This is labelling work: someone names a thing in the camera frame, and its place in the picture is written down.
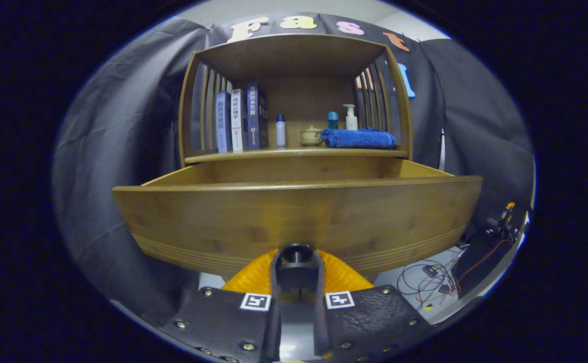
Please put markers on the light blue book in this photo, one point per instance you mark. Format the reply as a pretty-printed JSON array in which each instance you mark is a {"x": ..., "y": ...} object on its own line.
[{"x": 223, "y": 123}]

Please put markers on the black and orange tool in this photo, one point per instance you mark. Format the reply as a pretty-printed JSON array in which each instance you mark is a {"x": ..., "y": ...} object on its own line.
[{"x": 501, "y": 222}]

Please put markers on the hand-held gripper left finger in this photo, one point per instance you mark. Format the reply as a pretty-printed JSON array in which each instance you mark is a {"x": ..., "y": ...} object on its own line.
[{"x": 275, "y": 322}]

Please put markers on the blue towel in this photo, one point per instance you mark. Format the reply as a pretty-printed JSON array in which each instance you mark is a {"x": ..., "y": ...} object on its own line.
[{"x": 358, "y": 138}]

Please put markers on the white book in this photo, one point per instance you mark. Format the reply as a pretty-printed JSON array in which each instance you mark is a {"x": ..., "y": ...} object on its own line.
[{"x": 238, "y": 121}]

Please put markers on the wooden cabinet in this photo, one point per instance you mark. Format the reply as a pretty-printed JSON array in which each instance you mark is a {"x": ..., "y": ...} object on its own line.
[{"x": 299, "y": 55}]

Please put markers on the dark blue book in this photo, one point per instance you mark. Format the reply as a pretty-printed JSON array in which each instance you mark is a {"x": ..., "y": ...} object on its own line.
[{"x": 256, "y": 118}]

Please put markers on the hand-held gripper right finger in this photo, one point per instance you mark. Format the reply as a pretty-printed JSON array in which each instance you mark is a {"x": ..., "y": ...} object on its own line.
[{"x": 319, "y": 327}]

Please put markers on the white bottle with blue cap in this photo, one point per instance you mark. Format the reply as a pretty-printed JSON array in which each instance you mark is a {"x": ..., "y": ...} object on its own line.
[{"x": 280, "y": 132}]

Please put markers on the wooden countertop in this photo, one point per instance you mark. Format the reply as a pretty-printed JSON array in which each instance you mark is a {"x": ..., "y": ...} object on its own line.
[{"x": 294, "y": 152}]

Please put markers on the teal bottle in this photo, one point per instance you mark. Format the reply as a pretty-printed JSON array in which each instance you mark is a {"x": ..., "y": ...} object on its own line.
[{"x": 333, "y": 120}]

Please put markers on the wooden drawer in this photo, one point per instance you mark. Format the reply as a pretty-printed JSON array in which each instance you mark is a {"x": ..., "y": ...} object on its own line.
[{"x": 299, "y": 217}]

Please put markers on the white pump bottle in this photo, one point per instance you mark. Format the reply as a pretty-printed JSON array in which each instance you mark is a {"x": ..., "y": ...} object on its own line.
[{"x": 351, "y": 121}]

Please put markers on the beige lidded teacup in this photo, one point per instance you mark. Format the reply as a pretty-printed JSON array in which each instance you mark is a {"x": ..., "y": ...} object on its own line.
[{"x": 311, "y": 136}]

